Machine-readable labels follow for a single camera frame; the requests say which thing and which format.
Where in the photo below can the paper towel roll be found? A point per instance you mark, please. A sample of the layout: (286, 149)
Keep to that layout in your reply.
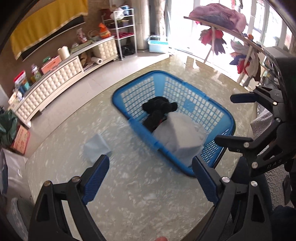
(96, 60)

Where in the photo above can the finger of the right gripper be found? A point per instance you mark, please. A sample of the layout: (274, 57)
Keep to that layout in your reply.
(232, 141)
(243, 98)

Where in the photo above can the orange bag on cabinet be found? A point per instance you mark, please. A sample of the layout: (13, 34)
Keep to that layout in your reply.
(104, 31)

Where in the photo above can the yellow TV cover cloth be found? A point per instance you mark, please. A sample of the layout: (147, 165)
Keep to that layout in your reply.
(44, 22)

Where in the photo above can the patterned beige curtain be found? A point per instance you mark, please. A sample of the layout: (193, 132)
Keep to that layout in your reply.
(159, 17)

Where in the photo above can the pink clothes pile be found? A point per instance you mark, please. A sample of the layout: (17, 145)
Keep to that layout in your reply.
(220, 15)

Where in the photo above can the white metal shelf rack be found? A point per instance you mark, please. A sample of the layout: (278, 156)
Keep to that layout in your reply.
(124, 30)

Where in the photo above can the cream plastic canister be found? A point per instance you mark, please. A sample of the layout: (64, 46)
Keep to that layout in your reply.
(63, 52)

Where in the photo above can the white paper shopping bag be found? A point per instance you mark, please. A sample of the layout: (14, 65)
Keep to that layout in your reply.
(14, 181)

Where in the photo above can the wall mounted television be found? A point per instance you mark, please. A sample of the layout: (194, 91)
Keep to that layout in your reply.
(72, 24)

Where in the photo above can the green plastic bag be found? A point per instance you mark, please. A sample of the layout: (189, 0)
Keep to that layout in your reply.
(9, 123)

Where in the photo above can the silver standing air conditioner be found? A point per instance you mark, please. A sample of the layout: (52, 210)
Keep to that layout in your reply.
(142, 27)

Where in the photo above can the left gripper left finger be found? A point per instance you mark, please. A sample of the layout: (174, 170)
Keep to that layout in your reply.
(48, 220)

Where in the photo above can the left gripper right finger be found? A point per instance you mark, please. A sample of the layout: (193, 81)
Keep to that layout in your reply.
(251, 221)

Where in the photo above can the white tufted TV cabinet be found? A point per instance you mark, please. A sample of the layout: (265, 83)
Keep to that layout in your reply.
(56, 81)

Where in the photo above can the pink drawer box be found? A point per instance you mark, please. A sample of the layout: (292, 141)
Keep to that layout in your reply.
(51, 64)

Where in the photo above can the black plush toy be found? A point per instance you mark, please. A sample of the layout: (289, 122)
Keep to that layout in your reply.
(157, 109)

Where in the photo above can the white foam sponge block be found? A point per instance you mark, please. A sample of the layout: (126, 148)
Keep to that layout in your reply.
(181, 136)

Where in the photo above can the light blue storage box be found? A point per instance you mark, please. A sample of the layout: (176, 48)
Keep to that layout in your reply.
(158, 44)

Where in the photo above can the light blue cloth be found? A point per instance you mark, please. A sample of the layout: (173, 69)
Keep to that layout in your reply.
(95, 147)

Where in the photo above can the cardboard box with print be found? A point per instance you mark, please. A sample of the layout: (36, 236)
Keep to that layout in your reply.
(21, 140)

